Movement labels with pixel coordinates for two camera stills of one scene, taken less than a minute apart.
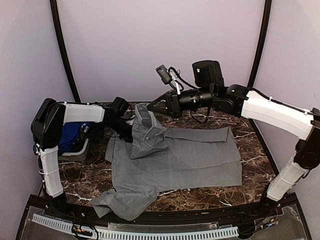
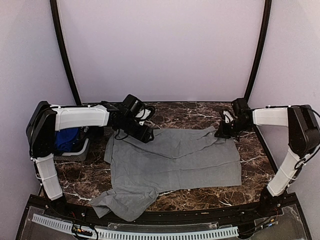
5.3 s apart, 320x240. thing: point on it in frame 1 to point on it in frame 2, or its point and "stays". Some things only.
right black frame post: x=267 y=8 stays
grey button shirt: x=158 y=159 stays
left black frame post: x=55 y=13 stays
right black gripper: x=173 y=107 to x=222 y=132
